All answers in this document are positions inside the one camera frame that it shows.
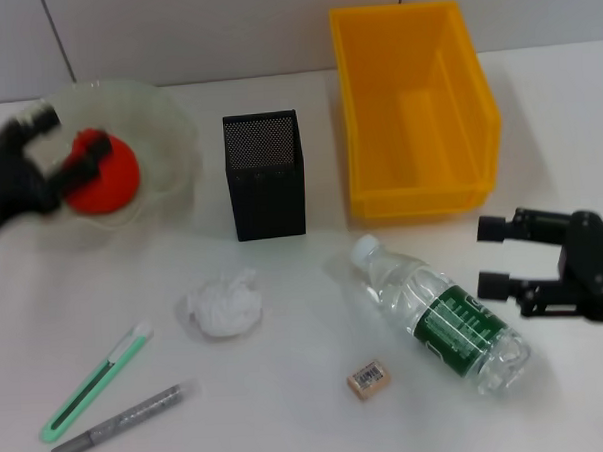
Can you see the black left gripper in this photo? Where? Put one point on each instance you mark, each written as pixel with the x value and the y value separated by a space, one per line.
pixel 9 183

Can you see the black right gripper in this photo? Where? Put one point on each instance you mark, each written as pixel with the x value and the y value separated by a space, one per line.
pixel 593 268

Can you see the red-orange knitted orange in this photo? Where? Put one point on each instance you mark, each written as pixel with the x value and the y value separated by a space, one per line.
pixel 114 184

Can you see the clear water bottle green label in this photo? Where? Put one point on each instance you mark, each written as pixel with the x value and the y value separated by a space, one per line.
pixel 435 310

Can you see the white paper ball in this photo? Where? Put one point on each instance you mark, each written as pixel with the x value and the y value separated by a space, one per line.
pixel 225 304

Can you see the mint green utility knife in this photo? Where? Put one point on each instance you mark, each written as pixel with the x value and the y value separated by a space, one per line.
pixel 95 382

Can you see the pale green glass fruit plate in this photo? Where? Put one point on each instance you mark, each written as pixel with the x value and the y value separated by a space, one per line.
pixel 162 137

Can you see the beige eraser with barcode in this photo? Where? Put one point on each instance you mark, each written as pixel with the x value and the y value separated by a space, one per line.
pixel 369 378

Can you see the black mesh pen holder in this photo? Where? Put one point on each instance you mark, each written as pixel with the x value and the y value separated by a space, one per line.
pixel 268 202

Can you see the silver marker pen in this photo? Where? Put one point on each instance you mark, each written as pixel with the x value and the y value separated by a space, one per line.
pixel 125 419

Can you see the yellow plastic bin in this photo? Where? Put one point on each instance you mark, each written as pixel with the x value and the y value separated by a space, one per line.
pixel 407 131

